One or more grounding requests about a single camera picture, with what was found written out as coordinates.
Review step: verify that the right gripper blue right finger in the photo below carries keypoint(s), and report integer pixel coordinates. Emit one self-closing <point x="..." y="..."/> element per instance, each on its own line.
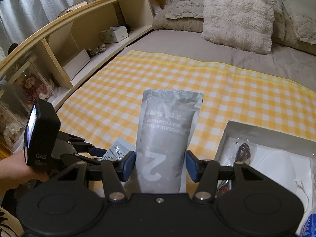
<point x="194" y="166"/>

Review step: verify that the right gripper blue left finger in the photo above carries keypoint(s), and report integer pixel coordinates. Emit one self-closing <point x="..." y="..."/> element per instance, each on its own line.
<point x="126" y="166"/>

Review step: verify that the light blue printed sachet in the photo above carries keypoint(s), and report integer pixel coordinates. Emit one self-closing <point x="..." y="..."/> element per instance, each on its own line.
<point x="118" y="150"/>

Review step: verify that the grey disposable seat cushion pouch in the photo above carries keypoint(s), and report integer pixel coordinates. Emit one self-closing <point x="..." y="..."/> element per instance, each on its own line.
<point x="167" y="122"/>

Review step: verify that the white cloth item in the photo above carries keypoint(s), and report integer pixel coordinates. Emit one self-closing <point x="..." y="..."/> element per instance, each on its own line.
<point x="290" y="170"/>

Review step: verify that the person's left hand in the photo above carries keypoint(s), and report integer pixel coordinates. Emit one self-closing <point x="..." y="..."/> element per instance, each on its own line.
<point x="14" y="172"/>

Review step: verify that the yellow white checkered blanket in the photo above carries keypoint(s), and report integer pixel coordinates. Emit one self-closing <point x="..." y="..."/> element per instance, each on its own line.
<point x="108" y="105"/>

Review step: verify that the teddy bear display box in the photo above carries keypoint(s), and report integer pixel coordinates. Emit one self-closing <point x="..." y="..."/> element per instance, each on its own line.
<point x="29" y="84"/>

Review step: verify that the white flat box on shelf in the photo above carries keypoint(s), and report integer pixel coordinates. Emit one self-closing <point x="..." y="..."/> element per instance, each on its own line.
<point x="76" y="63"/>

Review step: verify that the wooden headboard shelf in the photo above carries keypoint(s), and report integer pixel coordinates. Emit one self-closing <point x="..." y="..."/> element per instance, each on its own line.
<point x="57" y="42"/>

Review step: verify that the white tissue box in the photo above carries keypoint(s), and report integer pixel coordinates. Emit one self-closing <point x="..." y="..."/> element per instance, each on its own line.
<point x="114" y="34"/>

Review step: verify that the blue patterned packet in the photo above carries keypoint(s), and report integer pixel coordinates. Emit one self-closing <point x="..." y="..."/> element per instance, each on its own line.
<point x="309" y="228"/>

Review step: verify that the grey bed sheet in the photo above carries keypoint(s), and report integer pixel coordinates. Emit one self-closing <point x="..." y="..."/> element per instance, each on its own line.
<point x="283" y="62"/>

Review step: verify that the grey curtain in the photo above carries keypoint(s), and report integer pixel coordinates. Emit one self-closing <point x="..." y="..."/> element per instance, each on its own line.
<point x="21" y="18"/>

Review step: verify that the beige folded fluffy blanket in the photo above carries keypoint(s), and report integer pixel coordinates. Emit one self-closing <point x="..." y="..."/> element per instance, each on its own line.
<point x="183" y="15"/>

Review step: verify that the fluffy white square pillow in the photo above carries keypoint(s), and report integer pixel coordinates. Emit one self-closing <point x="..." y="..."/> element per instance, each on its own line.
<point x="242" y="24"/>

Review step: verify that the beige long pillow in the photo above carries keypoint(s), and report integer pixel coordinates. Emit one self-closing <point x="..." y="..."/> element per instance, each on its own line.
<point x="294" y="26"/>

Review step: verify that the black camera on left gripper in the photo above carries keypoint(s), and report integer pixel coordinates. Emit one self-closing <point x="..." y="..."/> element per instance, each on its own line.
<point x="40" y="135"/>

